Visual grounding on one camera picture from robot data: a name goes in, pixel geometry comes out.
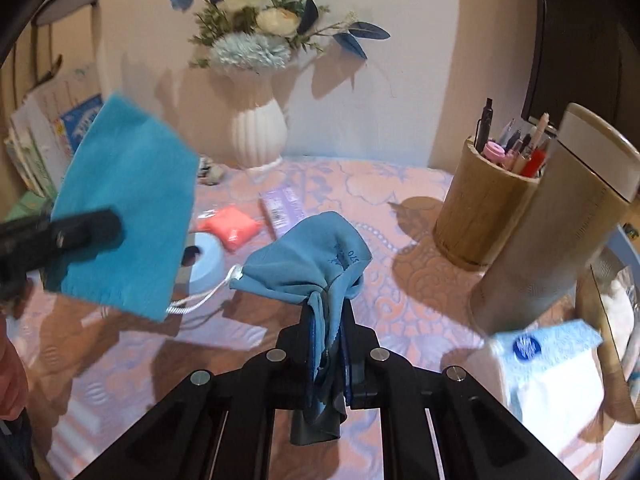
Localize blue surgical face mask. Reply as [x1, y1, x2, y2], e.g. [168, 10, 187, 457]
[166, 264, 243, 315]

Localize white keychain charm with strap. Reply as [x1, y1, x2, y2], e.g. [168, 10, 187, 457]
[198, 156, 226, 186]

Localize blue microfiber cloth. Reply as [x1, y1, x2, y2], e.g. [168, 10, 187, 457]
[230, 211, 372, 446]

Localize red soft pouch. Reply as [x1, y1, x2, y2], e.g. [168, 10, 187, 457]
[196, 205, 262, 252]

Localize left hand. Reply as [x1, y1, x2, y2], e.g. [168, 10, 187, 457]
[0, 316, 28, 420]

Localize stack of books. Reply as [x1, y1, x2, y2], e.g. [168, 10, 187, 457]
[10, 63, 102, 200]

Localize tissue pack blue top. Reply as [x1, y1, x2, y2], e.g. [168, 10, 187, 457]
[483, 320, 604, 427]

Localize pink patterned tablecloth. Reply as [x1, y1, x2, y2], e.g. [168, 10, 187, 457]
[8, 156, 626, 480]

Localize light blue tape roll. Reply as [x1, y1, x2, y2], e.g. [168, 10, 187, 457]
[175, 232, 224, 296]

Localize wooden pen holder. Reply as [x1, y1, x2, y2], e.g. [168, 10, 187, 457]
[433, 139, 539, 271]

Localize purple flat package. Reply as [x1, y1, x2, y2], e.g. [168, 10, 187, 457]
[260, 185, 307, 238]

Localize white ribbed vase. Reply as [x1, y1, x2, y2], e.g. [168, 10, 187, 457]
[222, 67, 288, 174]

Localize white desk lamp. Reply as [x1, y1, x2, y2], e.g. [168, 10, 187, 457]
[30, 0, 113, 98]

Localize beige thermos bottle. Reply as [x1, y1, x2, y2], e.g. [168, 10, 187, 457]
[469, 103, 639, 336]

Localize pens in holder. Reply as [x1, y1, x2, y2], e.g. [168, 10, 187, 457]
[472, 98, 554, 178]

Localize artificial blue white flowers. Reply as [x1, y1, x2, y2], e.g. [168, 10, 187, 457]
[169, 0, 390, 73]

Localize wall mounted black television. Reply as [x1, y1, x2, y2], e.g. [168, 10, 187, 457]
[521, 0, 639, 145]

